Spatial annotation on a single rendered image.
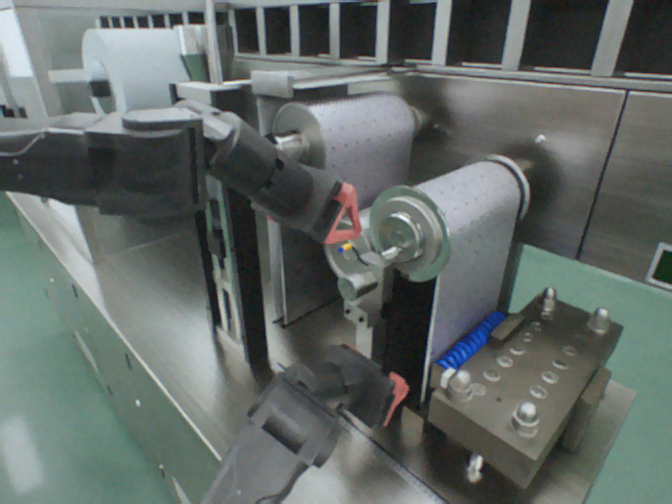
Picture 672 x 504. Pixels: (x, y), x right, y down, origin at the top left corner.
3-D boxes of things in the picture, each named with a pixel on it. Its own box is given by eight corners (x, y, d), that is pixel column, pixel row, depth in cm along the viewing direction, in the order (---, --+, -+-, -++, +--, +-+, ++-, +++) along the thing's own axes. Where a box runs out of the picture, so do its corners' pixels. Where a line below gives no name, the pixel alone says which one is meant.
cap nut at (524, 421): (504, 426, 58) (510, 403, 56) (516, 411, 61) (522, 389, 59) (530, 442, 56) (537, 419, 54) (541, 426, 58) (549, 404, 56)
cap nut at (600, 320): (583, 326, 78) (590, 307, 76) (590, 318, 80) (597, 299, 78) (605, 335, 76) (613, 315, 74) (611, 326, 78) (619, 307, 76)
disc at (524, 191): (448, 220, 86) (458, 147, 79) (450, 219, 86) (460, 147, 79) (519, 243, 76) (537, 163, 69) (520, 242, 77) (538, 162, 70)
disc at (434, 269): (367, 261, 70) (370, 176, 63) (369, 260, 71) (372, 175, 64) (442, 296, 61) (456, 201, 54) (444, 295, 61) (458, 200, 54)
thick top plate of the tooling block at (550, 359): (427, 420, 67) (431, 393, 64) (533, 315, 91) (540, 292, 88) (525, 489, 57) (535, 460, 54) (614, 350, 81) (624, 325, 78)
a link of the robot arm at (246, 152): (202, 174, 34) (239, 114, 34) (170, 149, 38) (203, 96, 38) (260, 208, 39) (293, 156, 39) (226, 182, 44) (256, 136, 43)
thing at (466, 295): (424, 369, 70) (437, 274, 61) (492, 311, 84) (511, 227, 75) (427, 371, 69) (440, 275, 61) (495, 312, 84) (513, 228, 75)
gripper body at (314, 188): (319, 240, 42) (270, 211, 37) (260, 213, 49) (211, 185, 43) (348, 183, 43) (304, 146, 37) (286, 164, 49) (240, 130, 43)
